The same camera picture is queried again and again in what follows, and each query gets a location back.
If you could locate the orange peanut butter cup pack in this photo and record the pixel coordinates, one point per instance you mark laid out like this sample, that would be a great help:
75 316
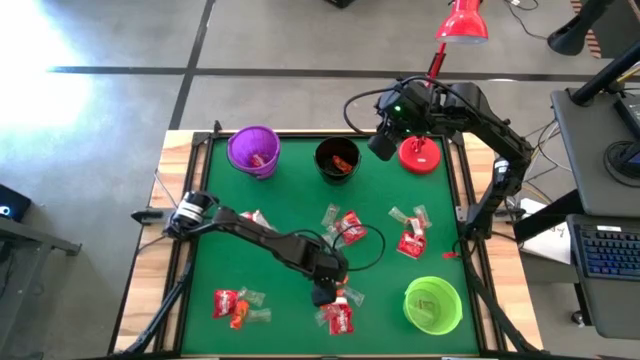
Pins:
239 315
342 164
341 292

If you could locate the black stand foot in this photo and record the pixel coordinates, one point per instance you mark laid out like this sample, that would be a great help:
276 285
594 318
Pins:
575 32

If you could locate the red and white candy pack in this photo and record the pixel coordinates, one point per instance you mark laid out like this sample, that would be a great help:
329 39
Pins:
415 226
256 216

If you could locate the green felt table mat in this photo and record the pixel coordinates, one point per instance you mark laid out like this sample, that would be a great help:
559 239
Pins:
300 190

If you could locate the red desk lamp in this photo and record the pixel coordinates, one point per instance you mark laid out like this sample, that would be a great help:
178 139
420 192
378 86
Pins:
462 25

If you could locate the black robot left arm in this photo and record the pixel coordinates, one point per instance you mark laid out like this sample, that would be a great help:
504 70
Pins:
250 235

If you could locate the black backlit keyboard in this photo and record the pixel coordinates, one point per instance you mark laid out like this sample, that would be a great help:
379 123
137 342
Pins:
607 252

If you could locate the clear wrapped orange candy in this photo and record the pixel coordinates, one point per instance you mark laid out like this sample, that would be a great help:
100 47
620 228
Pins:
423 216
321 317

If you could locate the green bucket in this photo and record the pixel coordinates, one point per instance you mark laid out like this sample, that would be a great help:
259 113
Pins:
445 310

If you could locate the white paper sheet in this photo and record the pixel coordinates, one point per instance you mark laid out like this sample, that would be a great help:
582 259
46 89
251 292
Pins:
550 242

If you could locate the red Skittles pack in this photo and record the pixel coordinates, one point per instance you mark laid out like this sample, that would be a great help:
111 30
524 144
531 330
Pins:
341 320
226 303
350 227
257 161
411 245

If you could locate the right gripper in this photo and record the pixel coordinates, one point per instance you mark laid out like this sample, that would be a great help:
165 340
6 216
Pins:
410 110

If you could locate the purple face bucket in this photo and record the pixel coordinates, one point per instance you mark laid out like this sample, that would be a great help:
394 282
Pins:
240 145

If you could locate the small red tag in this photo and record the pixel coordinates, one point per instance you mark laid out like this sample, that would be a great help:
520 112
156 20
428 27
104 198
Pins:
450 255

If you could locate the black bucket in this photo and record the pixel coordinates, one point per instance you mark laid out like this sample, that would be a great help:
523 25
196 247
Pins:
330 150

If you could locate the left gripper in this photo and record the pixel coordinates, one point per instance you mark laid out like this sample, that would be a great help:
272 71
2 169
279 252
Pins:
327 265

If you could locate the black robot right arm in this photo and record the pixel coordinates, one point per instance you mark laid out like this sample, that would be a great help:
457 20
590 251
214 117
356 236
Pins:
500 135

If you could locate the black box with blue light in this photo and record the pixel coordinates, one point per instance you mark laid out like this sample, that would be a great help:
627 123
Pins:
15 200

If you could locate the black round pad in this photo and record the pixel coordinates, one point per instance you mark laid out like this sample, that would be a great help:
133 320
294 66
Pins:
622 160

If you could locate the black frame strut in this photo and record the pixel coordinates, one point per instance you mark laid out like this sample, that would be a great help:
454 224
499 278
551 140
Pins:
165 305
500 315

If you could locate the black monitor pole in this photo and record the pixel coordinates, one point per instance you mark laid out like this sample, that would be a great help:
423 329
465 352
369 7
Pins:
605 75

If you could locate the grey keyboard shelf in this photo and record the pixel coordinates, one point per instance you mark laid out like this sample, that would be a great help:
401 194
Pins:
610 305

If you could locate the grey monitor shelf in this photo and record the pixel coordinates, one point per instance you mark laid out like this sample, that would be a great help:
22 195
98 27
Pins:
585 165

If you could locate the clear green candy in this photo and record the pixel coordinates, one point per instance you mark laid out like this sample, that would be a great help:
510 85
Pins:
251 297
398 215

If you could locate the black cart bar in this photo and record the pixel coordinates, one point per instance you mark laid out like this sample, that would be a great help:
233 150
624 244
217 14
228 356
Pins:
550 215

